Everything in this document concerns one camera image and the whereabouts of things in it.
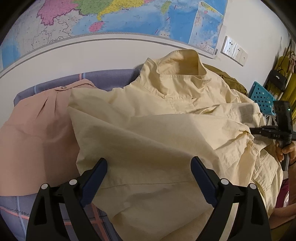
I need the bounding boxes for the cream yellow jacket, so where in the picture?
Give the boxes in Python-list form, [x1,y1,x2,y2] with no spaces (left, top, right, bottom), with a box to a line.
[68,50,283,240]

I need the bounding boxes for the yellow-green hanging clothes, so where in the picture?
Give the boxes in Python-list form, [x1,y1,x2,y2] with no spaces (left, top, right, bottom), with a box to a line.
[268,51,295,109]

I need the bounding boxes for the person's right hand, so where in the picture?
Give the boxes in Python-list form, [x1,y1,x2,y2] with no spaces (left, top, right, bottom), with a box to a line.
[275,141,296,165]

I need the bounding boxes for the teal perforated plastic stool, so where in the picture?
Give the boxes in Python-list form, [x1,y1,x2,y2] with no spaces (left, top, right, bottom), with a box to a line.
[248,81,275,116]

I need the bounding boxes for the black handbag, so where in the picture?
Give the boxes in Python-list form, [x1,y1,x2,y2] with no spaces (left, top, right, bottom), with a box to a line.
[268,70,287,92]

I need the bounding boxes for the olive brown garment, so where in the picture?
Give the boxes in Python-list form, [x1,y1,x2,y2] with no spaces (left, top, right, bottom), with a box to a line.
[204,64,248,96]

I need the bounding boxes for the pink folded garment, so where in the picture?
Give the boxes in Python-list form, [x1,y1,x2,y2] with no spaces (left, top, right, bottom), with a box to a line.
[1,79,95,196]

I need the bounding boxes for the white wall socket panel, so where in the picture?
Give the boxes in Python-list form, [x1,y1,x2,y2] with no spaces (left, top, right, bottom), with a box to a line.
[220,36,248,66]

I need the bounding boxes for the colourful wall map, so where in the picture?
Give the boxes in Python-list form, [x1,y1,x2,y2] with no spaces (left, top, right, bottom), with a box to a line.
[1,0,228,69]

